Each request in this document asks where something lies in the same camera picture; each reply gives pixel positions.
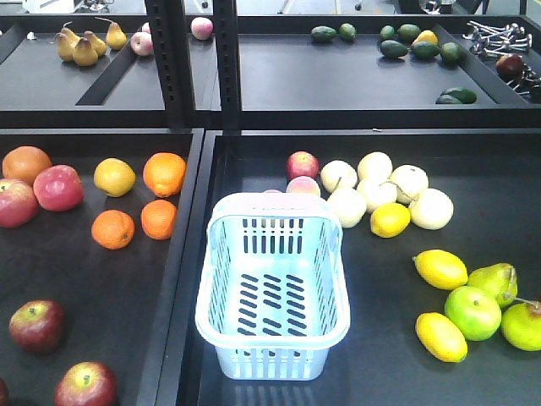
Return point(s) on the yellow orange fruit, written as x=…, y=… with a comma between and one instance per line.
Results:
x=114, y=177

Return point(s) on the white melon top right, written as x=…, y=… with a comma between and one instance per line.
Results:
x=410, y=181

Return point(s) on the green apple left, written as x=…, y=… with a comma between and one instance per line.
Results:
x=476, y=313

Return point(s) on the brown yellow pear left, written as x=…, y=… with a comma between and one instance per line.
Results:
x=66, y=41

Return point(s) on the large orange with navel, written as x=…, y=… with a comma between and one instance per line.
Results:
x=164, y=174

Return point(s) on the yellow lemon by melons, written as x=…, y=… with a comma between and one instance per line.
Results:
x=389, y=220

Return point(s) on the white melon lower left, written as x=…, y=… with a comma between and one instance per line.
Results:
x=348, y=205

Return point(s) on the pink red apple right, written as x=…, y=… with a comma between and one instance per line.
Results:
x=59, y=188

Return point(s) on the white melon centre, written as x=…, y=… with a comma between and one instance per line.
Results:
x=377, y=192

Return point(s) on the pink peach in tray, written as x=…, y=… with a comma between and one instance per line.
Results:
x=303, y=184

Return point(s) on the brown yellow pear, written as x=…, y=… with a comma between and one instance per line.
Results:
x=116, y=38
x=84, y=55
x=66, y=41

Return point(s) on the dark green avocado small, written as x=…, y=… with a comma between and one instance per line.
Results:
x=347, y=32

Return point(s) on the black shelf upright post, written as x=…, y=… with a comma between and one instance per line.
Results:
x=169, y=26

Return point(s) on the pink peach apple left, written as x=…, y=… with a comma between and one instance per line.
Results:
x=141, y=44

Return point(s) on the small orange right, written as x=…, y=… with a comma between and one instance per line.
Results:
x=158, y=219

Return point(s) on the white melon far left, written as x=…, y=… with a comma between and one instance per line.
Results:
x=338, y=174

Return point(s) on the yellow lemon middle right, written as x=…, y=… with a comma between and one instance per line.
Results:
x=441, y=269

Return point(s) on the orange behind pink apples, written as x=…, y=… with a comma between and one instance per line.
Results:
x=25, y=163

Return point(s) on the dark red apple upper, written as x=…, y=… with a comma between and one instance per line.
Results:
x=510, y=66

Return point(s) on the brown yellow pear right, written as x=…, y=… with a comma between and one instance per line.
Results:
x=116, y=38

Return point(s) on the black upper display shelf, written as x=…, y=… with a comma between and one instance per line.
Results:
x=288, y=81

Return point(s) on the light blue plastic basket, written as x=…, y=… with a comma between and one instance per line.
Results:
x=272, y=296

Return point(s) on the small orange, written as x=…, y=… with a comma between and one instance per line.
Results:
x=113, y=229
x=158, y=219

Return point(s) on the brown yellow pear front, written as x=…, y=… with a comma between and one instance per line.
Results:
x=84, y=55

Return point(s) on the small orange left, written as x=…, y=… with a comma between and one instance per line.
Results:
x=113, y=229

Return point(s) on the white melon lower right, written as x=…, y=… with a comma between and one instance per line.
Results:
x=432, y=209

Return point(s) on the black wooden fruit display table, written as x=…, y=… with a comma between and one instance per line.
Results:
x=118, y=303

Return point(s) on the pink red apple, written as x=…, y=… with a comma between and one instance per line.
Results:
x=59, y=188
x=18, y=203

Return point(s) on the green avocado cluster left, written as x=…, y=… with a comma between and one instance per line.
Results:
x=393, y=49

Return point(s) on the white melon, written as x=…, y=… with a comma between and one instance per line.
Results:
x=338, y=174
x=377, y=192
x=432, y=209
x=410, y=181
x=376, y=164
x=348, y=205

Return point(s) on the dark green avocado front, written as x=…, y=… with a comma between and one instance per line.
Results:
x=457, y=95

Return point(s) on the green pear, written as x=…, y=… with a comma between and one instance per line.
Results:
x=498, y=280

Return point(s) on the yellow lemon front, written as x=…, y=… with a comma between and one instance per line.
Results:
x=441, y=337

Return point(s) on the pink red apple left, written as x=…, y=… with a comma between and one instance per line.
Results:
x=18, y=203

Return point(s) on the pink peach apple right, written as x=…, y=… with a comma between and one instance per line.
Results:
x=201, y=28

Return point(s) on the yellow mango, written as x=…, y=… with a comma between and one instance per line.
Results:
x=428, y=36

